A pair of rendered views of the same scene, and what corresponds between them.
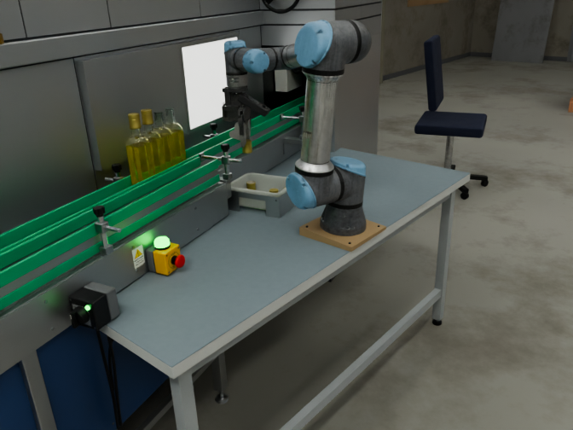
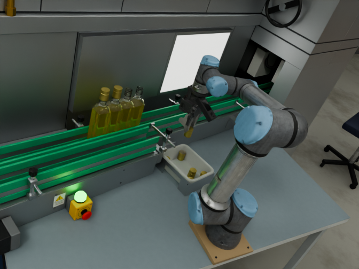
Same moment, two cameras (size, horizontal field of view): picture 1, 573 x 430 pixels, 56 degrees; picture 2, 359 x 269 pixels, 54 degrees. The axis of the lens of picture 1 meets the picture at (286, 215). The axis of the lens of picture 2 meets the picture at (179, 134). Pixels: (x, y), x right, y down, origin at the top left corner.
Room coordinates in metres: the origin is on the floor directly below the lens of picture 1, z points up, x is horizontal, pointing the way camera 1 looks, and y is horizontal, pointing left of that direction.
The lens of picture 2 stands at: (0.54, -0.04, 1.86)
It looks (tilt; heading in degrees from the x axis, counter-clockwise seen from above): 34 degrees down; 9
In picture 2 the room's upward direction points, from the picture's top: 20 degrees clockwise
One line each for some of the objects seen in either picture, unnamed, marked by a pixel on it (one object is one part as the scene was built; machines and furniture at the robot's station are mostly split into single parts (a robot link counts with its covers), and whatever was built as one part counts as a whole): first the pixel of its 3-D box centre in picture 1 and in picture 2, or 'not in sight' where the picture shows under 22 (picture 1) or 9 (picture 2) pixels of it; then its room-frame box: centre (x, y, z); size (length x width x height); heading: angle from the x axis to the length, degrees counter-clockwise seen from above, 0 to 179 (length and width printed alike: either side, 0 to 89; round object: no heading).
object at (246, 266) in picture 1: (209, 194); (154, 139); (2.05, 0.31, 0.73); 1.58 x 1.52 x 0.04; 139
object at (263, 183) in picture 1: (263, 193); (185, 167); (1.87, 0.08, 0.80); 0.22 x 0.17 x 0.09; 63
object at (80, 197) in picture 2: (161, 242); (80, 196); (1.40, 0.36, 0.84); 0.05 x 0.05 x 0.03
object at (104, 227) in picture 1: (109, 232); (35, 189); (1.25, 0.45, 0.94); 0.07 x 0.04 x 0.13; 63
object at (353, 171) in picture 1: (344, 178); (237, 208); (1.61, -0.19, 0.94); 0.13 x 0.12 x 0.14; 125
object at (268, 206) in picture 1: (257, 194); (180, 165); (1.88, 0.11, 0.79); 0.27 x 0.17 x 0.08; 63
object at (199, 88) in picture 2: (236, 81); (201, 86); (1.90, 0.16, 1.20); 0.08 x 0.08 x 0.05
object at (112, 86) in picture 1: (177, 91); (161, 64); (2.05, 0.39, 1.15); 0.90 x 0.03 x 0.34; 153
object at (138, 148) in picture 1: (141, 168); (98, 125); (1.63, 0.45, 0.99); 0.06 x 0.06 x 0.21; 62
